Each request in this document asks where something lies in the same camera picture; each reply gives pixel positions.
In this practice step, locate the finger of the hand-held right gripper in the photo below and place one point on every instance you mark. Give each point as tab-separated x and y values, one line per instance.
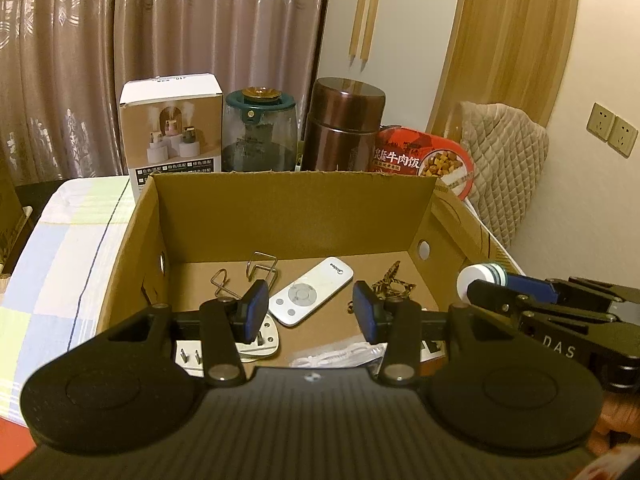
495	296
530	287

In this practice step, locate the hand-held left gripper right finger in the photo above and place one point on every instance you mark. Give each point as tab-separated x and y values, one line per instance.
365	311

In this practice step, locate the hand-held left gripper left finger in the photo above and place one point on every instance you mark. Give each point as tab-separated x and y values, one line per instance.
255	306

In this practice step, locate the white plug adapter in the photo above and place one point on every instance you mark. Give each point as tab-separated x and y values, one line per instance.
265	340

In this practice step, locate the short white remote control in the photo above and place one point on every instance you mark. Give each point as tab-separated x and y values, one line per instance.
310	292

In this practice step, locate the cream power plug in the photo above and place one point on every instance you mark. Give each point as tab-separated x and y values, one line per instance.
190	357

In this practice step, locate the brown cardboard box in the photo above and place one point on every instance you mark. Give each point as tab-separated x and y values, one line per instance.
300	215

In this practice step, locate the person's right hand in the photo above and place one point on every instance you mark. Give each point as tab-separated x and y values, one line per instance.
620	412

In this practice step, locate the clear plastic bag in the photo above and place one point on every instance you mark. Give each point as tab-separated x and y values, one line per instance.
335	355

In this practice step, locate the red printed cardboard sheet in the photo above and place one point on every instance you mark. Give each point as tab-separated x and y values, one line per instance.
617	465

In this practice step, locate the beige quilted chair cover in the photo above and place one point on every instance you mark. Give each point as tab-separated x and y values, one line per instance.
505	160

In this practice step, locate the red instant meal package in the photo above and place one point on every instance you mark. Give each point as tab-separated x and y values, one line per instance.
425	160

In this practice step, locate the glass jar with green lid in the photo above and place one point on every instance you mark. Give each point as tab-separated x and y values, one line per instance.
260	130

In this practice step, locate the brown metal thermos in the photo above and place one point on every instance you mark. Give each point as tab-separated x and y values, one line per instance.
345	125

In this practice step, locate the pale checked tablecloth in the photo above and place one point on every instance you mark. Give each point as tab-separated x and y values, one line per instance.
65	270

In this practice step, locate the white product box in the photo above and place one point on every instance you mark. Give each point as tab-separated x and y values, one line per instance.
170	125

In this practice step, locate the wooden door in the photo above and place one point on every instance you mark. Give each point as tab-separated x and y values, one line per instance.
515	30

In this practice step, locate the white wardrobe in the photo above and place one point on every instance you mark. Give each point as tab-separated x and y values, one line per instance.
415	35

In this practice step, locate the pink-grey patterned curtain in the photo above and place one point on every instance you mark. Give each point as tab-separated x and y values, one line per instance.
150	35

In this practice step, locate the beige wall socket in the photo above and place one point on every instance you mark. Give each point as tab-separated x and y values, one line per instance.
600	122
625	136

